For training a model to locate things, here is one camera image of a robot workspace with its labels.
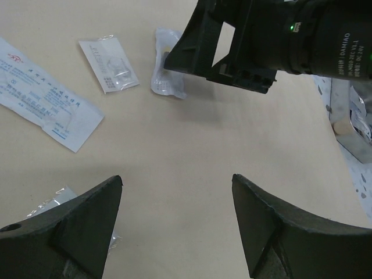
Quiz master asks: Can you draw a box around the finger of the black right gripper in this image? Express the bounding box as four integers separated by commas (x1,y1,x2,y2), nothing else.
164,1,235,78

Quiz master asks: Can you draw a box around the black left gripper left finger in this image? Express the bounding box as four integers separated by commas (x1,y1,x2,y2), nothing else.
1,176,123,278

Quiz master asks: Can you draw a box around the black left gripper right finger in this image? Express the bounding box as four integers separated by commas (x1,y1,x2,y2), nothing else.
232,174,371,278

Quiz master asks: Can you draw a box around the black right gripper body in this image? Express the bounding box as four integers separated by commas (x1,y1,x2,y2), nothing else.
203,1,320,94

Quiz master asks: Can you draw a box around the white pouch dark item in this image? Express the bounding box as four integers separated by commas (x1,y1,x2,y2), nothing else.
150,27,187,100

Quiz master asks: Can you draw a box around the stainless steel tray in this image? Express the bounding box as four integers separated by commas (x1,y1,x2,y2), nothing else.
330,78,371,164

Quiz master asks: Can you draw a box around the long white printed packet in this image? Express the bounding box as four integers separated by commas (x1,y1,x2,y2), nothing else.
1,39,104,152

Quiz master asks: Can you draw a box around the clear packet near left gripper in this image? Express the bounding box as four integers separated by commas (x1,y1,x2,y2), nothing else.
26,186,121,255

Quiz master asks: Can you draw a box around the beige cloth mat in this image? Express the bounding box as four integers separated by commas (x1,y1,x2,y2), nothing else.
1,1,371,278

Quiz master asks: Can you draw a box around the small white sachet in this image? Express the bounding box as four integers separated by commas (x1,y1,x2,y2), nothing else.
78,35,140,94

